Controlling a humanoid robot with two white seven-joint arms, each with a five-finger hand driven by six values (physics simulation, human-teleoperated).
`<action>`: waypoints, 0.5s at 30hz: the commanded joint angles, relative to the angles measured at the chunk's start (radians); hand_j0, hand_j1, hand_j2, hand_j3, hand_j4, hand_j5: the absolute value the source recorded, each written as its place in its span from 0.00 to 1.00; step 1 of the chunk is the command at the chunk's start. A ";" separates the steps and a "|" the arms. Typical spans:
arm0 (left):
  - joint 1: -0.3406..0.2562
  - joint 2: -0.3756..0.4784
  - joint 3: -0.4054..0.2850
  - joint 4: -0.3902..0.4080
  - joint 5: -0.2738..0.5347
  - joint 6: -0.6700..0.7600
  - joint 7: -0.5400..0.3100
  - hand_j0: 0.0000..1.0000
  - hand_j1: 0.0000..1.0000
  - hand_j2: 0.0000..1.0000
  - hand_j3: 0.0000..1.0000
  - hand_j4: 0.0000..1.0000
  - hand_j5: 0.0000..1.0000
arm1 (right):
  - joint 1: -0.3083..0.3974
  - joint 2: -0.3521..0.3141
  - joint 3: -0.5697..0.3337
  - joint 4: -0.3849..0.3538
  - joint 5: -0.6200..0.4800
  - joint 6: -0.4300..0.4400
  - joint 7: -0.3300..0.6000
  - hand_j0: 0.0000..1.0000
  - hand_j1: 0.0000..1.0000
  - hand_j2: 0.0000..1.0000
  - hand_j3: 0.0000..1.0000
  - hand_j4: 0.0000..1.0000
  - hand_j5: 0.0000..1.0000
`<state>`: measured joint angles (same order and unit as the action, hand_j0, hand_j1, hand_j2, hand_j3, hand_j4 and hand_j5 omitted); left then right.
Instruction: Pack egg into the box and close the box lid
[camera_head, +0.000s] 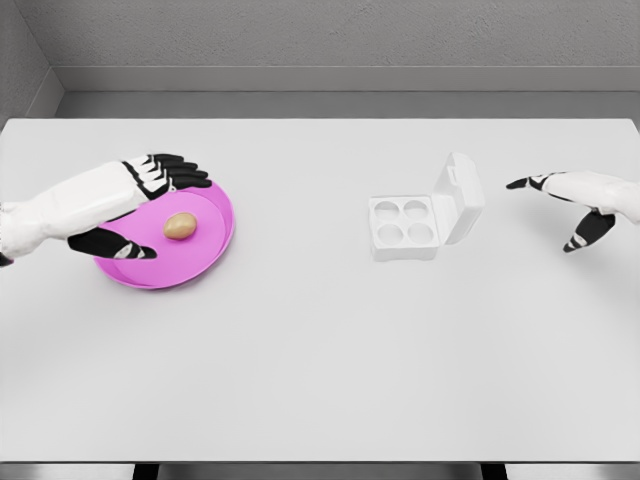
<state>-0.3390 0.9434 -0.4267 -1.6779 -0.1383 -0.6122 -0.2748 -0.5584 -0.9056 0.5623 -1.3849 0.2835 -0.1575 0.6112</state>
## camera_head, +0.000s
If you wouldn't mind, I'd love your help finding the pink round plate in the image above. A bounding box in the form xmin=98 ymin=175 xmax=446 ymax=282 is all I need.
xmin=93 ymin=178 xmax=236 ymax=292

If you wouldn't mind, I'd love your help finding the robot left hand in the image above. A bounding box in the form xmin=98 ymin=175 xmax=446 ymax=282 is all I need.
xmin=37 ymin=152 xmax=211 ymax=262

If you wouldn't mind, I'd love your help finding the white egg box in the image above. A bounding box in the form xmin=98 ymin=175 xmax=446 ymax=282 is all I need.
xmin=368 ymin=152 xmax=486 ymax=263

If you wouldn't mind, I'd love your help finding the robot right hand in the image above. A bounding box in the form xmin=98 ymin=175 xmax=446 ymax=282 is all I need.
xmin=505 ymin=170 xmax=640 ymax=254

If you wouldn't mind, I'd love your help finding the tan egg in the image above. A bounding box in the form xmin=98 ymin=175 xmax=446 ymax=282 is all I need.
xmin=163 ymin=212 xmax=197 ymax=241

